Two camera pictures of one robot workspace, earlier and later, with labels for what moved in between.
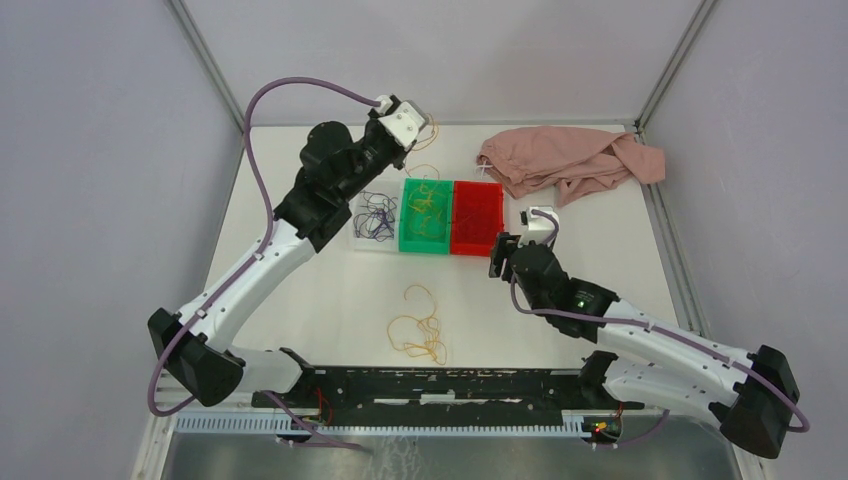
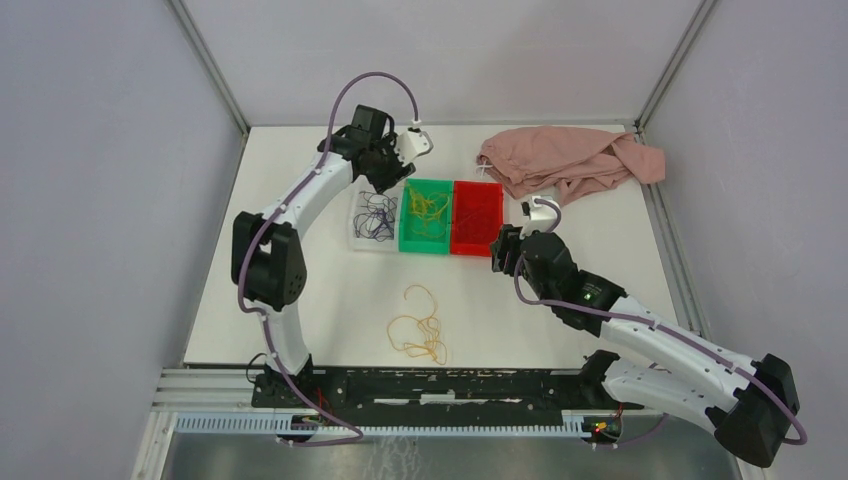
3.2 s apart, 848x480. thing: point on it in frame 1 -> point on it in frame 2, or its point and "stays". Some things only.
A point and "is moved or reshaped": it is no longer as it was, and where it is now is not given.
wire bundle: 417,336 stays
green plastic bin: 426,216 stays
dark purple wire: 378,222 stays
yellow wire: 426,204 is moved or reshaped
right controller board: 603,429 stays
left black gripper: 375,124 -> 398,173
